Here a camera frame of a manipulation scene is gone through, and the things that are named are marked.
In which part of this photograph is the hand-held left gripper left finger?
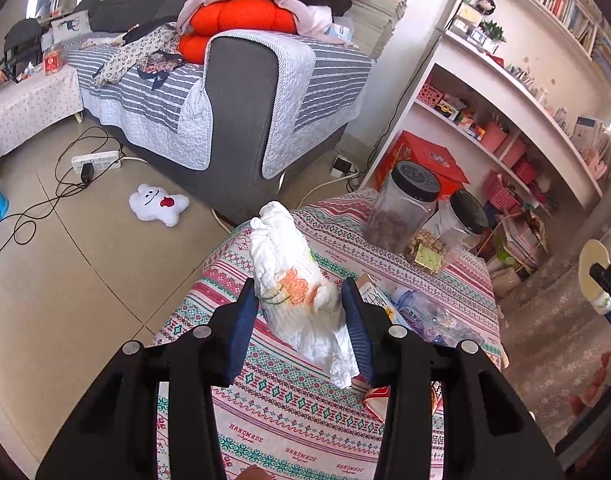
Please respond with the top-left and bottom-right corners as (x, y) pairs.
(35, 276), (258, 480)

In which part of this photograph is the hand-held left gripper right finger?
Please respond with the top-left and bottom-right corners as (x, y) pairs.
(341, 277), (566, 480)

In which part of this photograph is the cream paper cup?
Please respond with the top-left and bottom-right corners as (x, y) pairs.
(579, 239), (611, 317)

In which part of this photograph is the white printed paper packet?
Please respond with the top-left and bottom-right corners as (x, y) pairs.
(358, 272), (401, 331)

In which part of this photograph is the crushed clear plastic bottle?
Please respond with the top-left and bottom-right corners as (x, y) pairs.
(389, 287), (486, 348)

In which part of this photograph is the red snack wrapper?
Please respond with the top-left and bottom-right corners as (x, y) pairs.
(361, 382), (443, 423)

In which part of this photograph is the person's left hand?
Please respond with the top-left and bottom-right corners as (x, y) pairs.
(235, 464), (275, 480)

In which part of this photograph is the grey lace curtain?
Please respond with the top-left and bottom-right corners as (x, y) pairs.
(500, 200), (611, 441)

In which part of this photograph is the tied bundle of papers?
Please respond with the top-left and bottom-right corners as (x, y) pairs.
(485, 205), (549, 281)

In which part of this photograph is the patterned knit-print tablecloth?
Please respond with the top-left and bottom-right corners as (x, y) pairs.
(150, 187), (503, 480)

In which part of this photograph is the pink bunny ornament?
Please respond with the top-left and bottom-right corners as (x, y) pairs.
(585, 150), (611, 181)

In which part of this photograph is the plastic jar of brown nuts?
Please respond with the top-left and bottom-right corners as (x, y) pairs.
(363, 161), (442, 255)

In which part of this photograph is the plastic jar with yellow label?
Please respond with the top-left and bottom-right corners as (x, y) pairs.
(404, 189), (490, 276)

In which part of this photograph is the small pink basket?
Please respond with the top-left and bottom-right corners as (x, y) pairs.
(513, 157), (539, 183)

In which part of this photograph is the large pink basket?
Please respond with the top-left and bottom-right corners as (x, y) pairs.
(480, 170), (523, 213)

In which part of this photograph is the white plush toy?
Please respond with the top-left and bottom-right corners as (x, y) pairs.
(128, 183), (190, 227)

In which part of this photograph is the white and blue box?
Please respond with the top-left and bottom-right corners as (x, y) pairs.
(570, 116), (606, 148)

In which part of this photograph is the pink plastic bucket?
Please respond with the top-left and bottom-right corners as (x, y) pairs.
(478, 120), (511, 153)
(500, 137), (529, 168)

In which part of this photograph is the red gift box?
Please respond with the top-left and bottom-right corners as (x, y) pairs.
(373, 130), (471, 201)

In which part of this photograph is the grey sofa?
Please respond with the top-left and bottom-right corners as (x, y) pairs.
(60, 0), (373, 226)

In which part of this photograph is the white bookshelf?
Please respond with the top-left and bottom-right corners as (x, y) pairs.
(360, 0), (611, 211)

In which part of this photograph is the white power strip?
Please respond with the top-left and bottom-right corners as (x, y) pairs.
(71, 150), (123, 173)

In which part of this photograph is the red lattice basket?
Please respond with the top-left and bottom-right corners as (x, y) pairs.
(418, 82), (445, 107)

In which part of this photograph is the grey striped quilted cover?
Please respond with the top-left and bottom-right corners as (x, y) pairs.
(65, 30), (373, 181)

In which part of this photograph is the small orange cushion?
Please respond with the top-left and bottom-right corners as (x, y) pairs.
(178, 35), (217, 64)

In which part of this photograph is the floral patterned garment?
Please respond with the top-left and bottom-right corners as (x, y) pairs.
(92, 25), (186, 91)

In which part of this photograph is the blue tissue pack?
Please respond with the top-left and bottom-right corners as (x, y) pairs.
(325, 16), (356, 46)

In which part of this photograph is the small table with dotted cloth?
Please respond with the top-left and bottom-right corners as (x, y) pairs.
(0, 65), (83, 171)

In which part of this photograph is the large orange cushion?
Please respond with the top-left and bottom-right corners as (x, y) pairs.
(189, 0), (298, 37)

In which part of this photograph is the stack of books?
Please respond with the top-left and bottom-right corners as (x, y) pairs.
(345, 0), (407, 61)

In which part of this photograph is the red labelled snack jar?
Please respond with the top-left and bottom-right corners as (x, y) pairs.
(42, 46), (62, 77)

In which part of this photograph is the white deer print cushion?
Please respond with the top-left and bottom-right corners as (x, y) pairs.
(50, 10), (92, 43)

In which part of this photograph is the black chair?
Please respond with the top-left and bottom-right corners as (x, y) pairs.
(2, 19), (43, 83)

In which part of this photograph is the wall socket with black adapter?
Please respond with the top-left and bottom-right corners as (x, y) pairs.
(331, 156), (359, 178)

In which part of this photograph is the black charger cable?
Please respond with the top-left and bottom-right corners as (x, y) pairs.
(0, 127), (123, 261)

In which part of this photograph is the black wall cable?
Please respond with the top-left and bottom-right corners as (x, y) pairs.
(368, 0), (486, 173)

